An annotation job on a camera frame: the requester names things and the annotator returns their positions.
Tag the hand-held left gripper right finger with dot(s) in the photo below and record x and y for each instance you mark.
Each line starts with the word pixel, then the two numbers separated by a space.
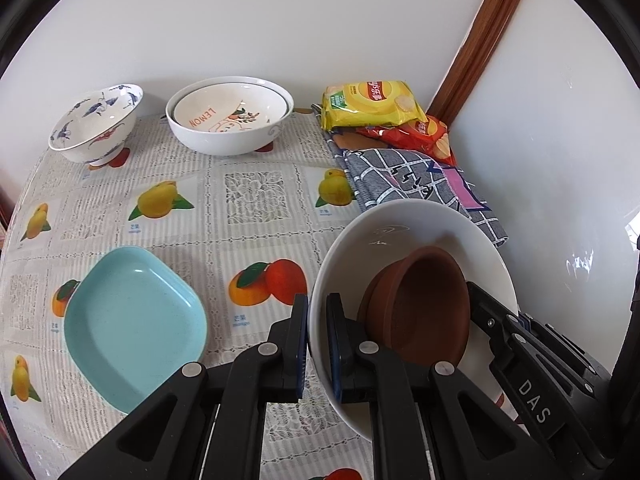
pixel 336 355

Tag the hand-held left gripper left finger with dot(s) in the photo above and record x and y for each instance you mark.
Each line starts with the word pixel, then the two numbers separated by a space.
pixel 300 347

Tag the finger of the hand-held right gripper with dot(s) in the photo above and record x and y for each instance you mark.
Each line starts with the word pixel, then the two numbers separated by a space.
pixel 492 320

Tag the small brown bowl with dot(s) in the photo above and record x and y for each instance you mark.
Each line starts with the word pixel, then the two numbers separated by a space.
pixel 420 305

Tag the plain white bowl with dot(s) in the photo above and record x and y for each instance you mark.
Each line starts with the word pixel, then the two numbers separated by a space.
pixel 400 225

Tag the fruit print tablecloth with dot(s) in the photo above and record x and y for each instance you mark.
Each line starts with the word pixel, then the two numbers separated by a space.
pixel 250 200

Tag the teal square plate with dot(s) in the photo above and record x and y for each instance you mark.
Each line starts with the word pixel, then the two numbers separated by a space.
pixel 130 320

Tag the grey checked cloth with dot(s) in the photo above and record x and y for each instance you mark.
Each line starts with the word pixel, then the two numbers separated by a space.
pixel 390 175

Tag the red chip bag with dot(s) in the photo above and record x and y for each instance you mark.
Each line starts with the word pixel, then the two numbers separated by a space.
pixel 430 135

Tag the large white bowl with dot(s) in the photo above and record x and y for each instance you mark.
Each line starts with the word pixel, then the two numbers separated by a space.
pixel 225 142

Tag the yellow chip bag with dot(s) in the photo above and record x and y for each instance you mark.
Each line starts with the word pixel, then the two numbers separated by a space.
pixel 370 105

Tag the orange print white bowl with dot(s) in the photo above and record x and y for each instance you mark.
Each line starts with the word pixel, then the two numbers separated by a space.
pixel 225 110

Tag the blue patterned white bowl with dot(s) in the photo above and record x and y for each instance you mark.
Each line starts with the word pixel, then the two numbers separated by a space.
pixel 95 130

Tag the wooden door frame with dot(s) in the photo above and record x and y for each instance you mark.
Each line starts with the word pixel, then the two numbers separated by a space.
pixel 480 35

